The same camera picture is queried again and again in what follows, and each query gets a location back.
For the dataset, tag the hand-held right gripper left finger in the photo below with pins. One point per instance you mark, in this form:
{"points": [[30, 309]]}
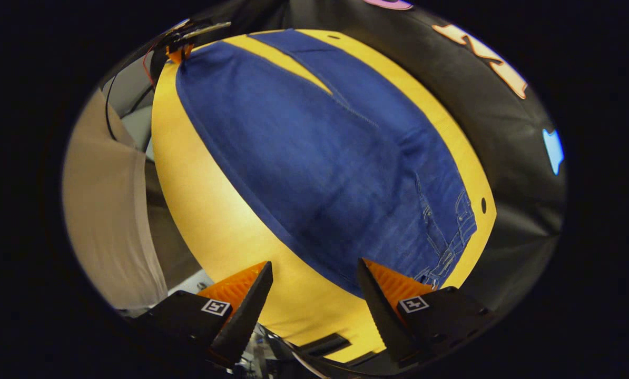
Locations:
{"points": [[251, 310]]}

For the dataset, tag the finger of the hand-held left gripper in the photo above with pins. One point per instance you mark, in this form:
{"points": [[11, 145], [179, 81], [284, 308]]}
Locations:
{"points": [[177, 52]]}

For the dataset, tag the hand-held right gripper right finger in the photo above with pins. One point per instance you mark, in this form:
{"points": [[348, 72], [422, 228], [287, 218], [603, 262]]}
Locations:
{"points": [[380, 310]]}

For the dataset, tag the blue denim jeans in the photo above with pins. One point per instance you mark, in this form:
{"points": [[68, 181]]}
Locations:
{"points": [[293, 158]]}

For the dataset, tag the black backdrop cloth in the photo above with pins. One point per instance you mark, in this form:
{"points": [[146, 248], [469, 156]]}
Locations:
{"points": [[514, 184]]}

